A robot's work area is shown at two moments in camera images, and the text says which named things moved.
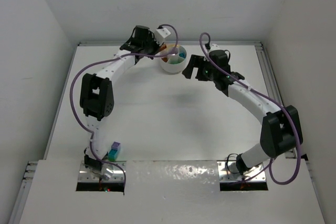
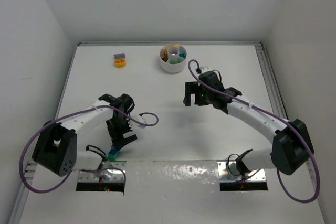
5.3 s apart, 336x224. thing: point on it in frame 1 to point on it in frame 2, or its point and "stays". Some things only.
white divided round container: x=174 y=62 stays
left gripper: x=151 y=46 to x=122 y=135
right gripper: x=198 y=67 to x=191 y=93
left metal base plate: x=105 y=173 stays
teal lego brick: x=113 y=153 stays
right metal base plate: x=228 y=171 stays
